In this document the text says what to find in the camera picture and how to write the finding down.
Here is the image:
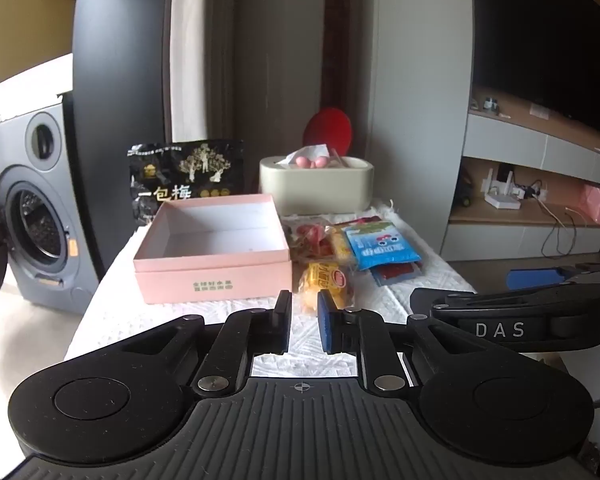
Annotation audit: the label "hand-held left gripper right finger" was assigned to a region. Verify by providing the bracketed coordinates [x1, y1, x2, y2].
[317, 290, 486, 394]

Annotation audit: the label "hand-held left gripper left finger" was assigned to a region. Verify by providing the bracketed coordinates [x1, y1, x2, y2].
[115, 290, 293, 394]

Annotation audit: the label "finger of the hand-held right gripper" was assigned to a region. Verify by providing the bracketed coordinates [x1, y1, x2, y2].
[506, 259, 600, 291]

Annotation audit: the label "yellow round cake packet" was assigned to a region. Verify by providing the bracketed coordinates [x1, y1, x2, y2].
[297, 259, 353, 313]

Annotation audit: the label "yellow rice bar packet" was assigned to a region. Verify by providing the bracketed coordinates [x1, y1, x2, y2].
[327, 225, 358, 273]

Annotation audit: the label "pink cardboard box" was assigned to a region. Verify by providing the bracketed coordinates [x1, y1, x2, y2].
[132, 192, 293, 306]

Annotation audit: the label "clear candy packet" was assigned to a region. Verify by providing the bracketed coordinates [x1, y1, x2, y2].
[282, 215, 338, 263]

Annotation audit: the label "blue snack packet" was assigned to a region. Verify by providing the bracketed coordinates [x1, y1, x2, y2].
[342, 220, 423, 272]

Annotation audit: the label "white router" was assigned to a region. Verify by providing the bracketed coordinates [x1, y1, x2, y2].
[482, 167, 523, 211]

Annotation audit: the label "white textured cloth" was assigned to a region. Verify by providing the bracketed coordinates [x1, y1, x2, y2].
[65, 200, 476, 378]

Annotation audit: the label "dark red flat packet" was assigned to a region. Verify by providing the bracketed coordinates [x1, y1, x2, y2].
[370, 260, 423, 287]

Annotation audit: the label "pink bag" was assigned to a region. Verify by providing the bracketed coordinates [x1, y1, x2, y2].
[577, 182, 600, 228]

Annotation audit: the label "beige tissue box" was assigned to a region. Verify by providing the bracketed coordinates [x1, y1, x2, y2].
[259, 155, 376, 215]

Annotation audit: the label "grey wooden shelf unit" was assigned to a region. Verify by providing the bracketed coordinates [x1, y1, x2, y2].
[440, 85, 600, 263]

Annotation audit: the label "white tissue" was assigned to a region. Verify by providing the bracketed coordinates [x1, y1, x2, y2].
[277, 144, 331, 166]

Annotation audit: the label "black snack bag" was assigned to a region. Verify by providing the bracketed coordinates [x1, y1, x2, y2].
[126, 139, 245, 233]

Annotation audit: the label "red round paddle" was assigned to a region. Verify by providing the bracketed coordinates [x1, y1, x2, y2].
[302, 106, 353, 157]

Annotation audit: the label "black television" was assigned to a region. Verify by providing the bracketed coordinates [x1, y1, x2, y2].
[470, 0, 600, 141]

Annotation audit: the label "grey washing machine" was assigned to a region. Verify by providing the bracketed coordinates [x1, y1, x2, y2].
[0, 102, 98, 316]

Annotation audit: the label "dark red hanging scroll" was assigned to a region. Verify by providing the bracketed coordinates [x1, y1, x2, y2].
[326, 0, 351, 111]

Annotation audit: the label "thin shelf cables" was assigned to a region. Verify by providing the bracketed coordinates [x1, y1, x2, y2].
[540, 195, 581, 258]

